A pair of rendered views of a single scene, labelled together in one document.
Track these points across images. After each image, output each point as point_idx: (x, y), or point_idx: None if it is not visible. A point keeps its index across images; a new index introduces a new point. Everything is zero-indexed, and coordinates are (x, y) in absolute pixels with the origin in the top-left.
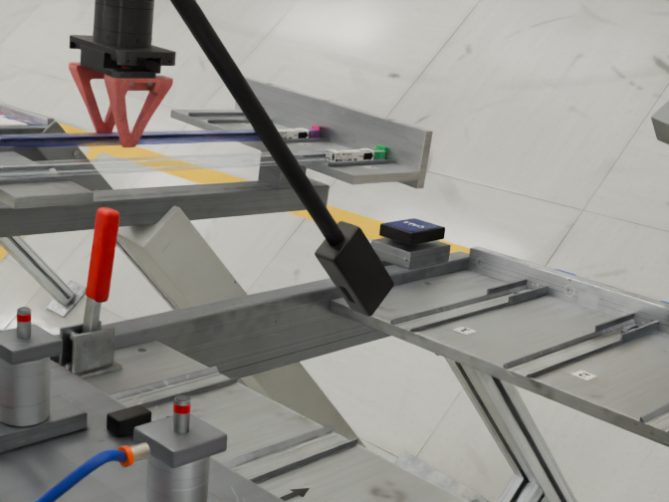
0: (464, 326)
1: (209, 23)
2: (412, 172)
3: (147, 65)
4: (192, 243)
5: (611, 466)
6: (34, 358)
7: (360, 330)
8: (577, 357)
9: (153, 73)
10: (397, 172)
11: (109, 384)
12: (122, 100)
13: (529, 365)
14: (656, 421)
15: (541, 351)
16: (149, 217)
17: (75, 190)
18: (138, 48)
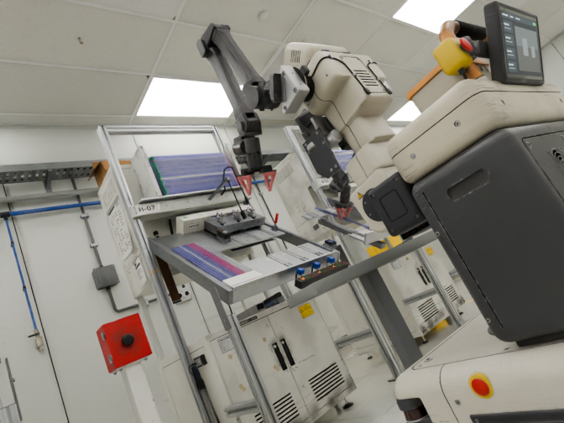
0: (301, 249)
1: (232, 190)
2: (362, 240)
3: (343, 206)
4: (350, 241)
5: None
6: (235, 212)
7: None
8: (290, 254)
9: (340, 207)
10: (358, 238)
11: (270, 231)
12: (336, 211)
13: (286, 251)
14: (268, 255)
15: (291, 252)
16: (345, 233)
17: (308, 217)
18: (341, 203)
